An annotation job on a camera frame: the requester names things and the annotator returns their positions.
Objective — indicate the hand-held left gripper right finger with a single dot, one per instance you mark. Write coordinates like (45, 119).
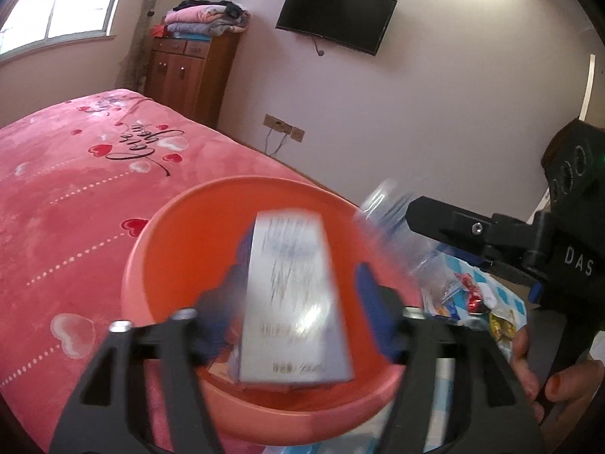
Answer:
(378, 321)

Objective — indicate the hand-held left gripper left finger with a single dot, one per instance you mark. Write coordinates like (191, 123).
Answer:
(217, 326)

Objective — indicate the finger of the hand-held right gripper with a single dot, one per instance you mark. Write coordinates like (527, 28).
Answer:
(501, 269)
(463, 227)

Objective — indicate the plastic bottle with blue label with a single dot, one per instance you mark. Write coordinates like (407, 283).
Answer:
(387, 217)

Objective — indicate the grey milk carton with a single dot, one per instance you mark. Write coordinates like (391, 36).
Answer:
(293, 293)

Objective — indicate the orange plastic bucket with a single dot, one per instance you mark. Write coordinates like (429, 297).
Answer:
(189, 246)

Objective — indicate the person's right hand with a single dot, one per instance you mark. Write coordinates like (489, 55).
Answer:
(572, 383)

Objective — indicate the blue white checkered tablecloth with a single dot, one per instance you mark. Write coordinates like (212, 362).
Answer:
(513, 300)

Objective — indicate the red orange candy wrapper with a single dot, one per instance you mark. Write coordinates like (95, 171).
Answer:
(470, 293)

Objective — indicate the green gold candy wrapper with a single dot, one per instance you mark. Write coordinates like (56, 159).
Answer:
(502, 327)

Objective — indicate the white door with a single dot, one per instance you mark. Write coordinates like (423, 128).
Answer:
(587, 90)

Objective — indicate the pink heart print blanket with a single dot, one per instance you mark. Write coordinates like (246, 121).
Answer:
(71, 198)

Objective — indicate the brown wooden cabinet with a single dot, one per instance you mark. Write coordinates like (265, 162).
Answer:
(189, 80)

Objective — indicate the grey sheer curtain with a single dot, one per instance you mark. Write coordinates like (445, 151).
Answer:
(137, 47)

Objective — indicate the pile of folded clothes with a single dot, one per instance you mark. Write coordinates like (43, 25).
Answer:
(203, 16)

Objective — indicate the window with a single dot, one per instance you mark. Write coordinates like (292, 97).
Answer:
(56, 0)

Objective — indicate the wooden wall socket panel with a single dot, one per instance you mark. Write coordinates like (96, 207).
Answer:
(283, 127)

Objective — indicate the black wall television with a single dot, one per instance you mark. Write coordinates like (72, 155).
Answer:
(335, 14)

